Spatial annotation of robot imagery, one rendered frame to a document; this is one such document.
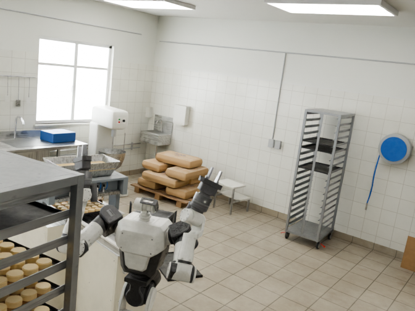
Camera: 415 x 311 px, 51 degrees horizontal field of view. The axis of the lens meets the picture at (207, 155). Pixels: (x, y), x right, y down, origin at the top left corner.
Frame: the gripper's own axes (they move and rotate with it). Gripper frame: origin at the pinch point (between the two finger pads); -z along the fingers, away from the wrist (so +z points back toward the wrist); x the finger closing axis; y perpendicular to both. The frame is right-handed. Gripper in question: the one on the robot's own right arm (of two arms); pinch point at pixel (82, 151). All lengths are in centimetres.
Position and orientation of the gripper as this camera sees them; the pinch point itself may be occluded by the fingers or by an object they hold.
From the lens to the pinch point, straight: 233.5
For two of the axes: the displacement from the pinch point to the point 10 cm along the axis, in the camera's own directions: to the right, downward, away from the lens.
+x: 7.2, -1.6, -6.7
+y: -6.9, -0.7, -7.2
